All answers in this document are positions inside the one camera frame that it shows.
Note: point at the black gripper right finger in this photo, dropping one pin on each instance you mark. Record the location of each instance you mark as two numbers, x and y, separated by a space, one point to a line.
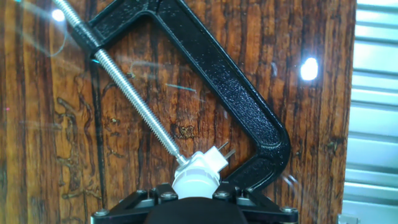
261 202

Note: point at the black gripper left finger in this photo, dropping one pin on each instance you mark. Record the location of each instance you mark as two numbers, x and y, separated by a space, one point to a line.
133 202

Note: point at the white plug-in lamp socket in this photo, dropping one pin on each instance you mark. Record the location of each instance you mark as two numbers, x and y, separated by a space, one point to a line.
208 160

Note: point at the black C-clamp with steel screw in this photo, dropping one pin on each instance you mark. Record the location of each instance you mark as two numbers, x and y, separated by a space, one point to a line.
236 90

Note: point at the brown wooden board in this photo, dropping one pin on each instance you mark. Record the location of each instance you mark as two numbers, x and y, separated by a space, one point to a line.
46 124

